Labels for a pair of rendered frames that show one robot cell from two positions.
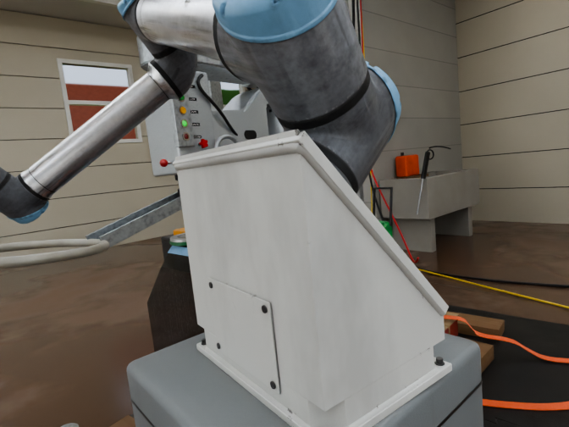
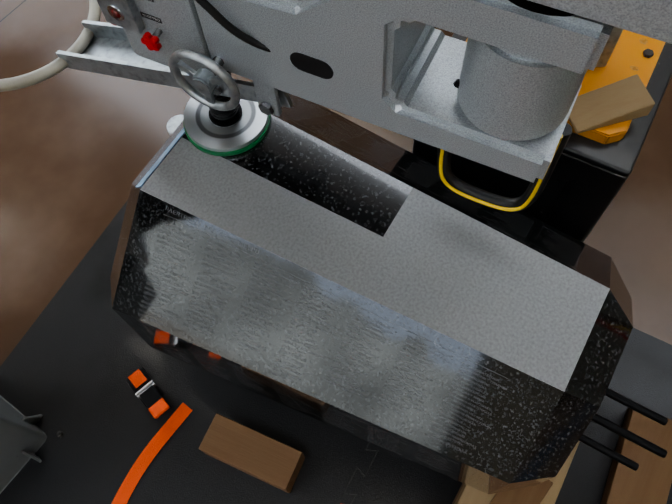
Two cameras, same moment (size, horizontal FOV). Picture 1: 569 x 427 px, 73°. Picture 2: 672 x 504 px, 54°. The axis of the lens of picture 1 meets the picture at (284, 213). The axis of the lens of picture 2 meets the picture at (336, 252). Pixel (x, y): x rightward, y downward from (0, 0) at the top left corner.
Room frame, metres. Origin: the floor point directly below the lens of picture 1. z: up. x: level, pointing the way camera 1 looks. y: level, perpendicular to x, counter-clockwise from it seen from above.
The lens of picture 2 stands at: (1.75, -0.64, 2.19)
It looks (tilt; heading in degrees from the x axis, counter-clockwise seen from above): 65 degrees down; 80
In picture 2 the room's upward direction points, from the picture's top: 5 degrees counter-clockwise
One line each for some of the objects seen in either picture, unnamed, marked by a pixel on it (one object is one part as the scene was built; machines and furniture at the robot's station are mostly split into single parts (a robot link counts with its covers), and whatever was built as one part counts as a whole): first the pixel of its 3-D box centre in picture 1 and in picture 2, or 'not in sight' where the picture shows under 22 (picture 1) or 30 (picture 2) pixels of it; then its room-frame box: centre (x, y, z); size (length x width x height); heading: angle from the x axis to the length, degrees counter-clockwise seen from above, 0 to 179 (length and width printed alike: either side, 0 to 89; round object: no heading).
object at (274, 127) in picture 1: (278, 124); (524, 58); (2.19, -0.02, 1.37); 0.19 x 0.19 x 0.20
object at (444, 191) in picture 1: (432, 207); not in sight; (4.75, -1.86, 0.43); 1.30 x 0.62 x 0.86; 130
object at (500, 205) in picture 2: not in sight; (492, 160); (2.19, -0.02, 1.08); 0.23 x 0.03 x 0.32; 139
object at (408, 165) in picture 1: (409, 164); not in sight; (4.84, -1.64, 1.00); 0.50 x 0.22 x 0.33; 130
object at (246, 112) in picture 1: (247, 131); (367, 32); (1.98, 0.15, 1.33); 0.74 x 0.23 x 0.49; 139
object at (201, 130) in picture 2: (194, 235); (226, 114); (1.69, 0.41, 0.87); 0.21 x 0.21 x 0.01
